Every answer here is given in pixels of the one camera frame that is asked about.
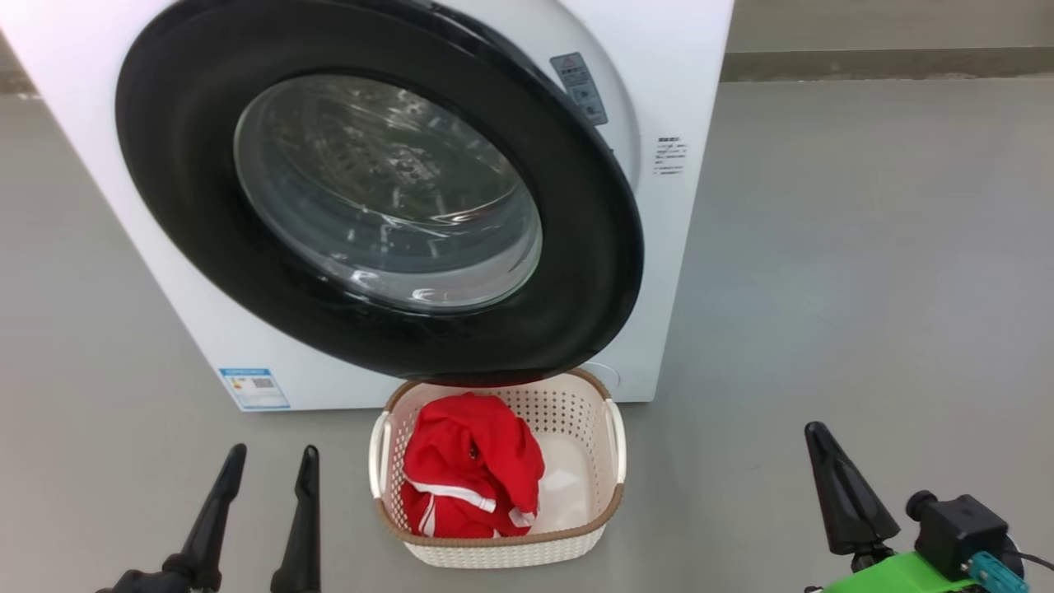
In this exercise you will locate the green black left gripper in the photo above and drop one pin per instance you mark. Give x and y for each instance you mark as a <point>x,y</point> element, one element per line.
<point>156,582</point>

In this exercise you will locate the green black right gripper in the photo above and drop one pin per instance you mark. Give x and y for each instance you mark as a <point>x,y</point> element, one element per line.
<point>897,576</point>

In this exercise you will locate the black round glass washer door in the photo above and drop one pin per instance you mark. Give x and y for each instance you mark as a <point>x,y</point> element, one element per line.
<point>181,165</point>

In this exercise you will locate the cream perforated basket brown rim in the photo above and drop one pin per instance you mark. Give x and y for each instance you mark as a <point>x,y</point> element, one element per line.
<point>494,553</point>

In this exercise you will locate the white front-load washing machine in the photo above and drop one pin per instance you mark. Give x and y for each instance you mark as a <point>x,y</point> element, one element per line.
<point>692,288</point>

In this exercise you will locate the blue energy label sticker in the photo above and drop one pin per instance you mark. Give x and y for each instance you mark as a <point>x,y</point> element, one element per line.
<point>255,389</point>

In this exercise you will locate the round white filter cover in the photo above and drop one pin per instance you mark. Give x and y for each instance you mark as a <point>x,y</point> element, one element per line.
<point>608,379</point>

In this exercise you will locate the small printed text sticker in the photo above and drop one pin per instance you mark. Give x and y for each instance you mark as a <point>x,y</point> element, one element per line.
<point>670,155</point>

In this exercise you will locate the grey warning sticker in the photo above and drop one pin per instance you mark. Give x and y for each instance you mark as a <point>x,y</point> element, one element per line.
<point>579,89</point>

